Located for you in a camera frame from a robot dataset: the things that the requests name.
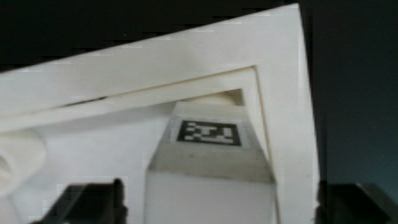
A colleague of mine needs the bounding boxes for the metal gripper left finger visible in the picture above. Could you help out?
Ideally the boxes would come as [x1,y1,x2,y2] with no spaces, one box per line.
[33,179,129,224]

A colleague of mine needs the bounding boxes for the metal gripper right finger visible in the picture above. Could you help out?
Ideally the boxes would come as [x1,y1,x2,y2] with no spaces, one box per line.
[317,181,398,224]

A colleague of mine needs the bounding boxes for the white leg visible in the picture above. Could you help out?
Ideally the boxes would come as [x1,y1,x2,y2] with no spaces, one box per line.
[145,102,276,224]

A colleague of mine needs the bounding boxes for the white square tabletop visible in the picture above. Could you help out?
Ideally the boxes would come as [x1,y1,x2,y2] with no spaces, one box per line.
[0,68,267,224]

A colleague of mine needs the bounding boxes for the white obstacle fence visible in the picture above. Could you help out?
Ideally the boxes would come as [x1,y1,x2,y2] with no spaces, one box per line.
[0,4,320,224]

